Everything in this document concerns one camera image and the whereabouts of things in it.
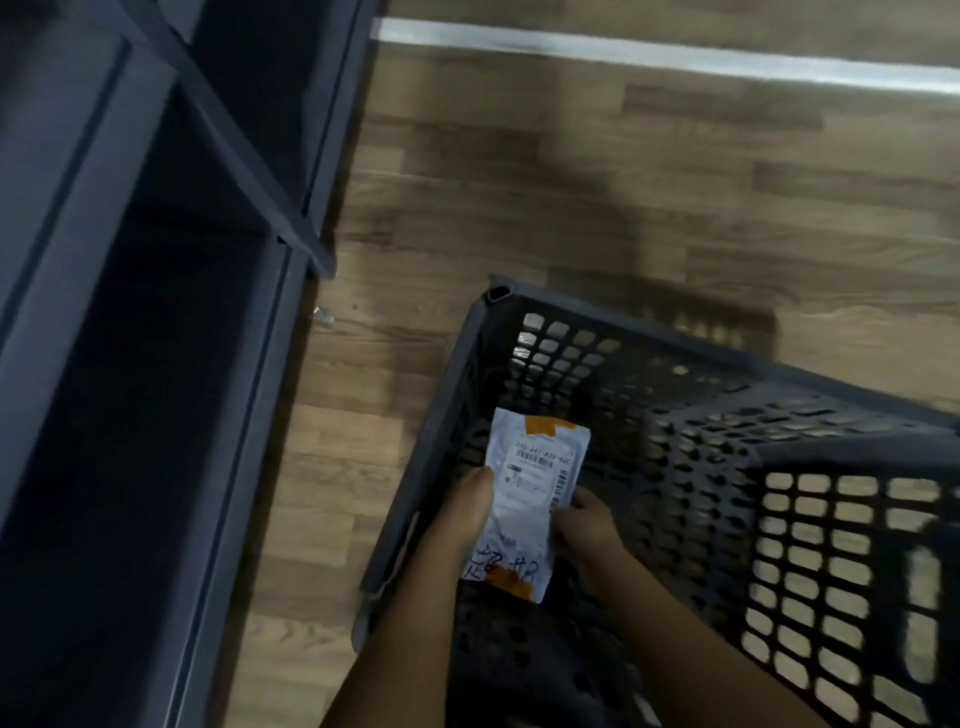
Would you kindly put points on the dark grey plastic crate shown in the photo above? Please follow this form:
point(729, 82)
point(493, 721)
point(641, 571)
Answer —
point(439, 450)

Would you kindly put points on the person's left hand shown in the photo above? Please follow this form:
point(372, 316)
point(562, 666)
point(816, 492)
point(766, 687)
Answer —
point(469, 517)

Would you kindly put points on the dark grey metal shelving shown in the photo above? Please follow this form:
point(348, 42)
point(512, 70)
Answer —
point(75, 225)

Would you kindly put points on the person's right hand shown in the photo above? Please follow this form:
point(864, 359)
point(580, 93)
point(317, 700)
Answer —
point(592, 536)

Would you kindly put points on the person's right forearm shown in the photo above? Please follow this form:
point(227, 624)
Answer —
point(675, 660)

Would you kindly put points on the person's left forearm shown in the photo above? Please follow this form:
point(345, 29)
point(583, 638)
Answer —
point(397, 660)

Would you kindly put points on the small white scrap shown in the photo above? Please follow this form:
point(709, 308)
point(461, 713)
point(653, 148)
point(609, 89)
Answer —
point(324, 315)

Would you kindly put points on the grey poly mailer orange tape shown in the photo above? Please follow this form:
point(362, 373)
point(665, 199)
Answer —
point(525, 480)

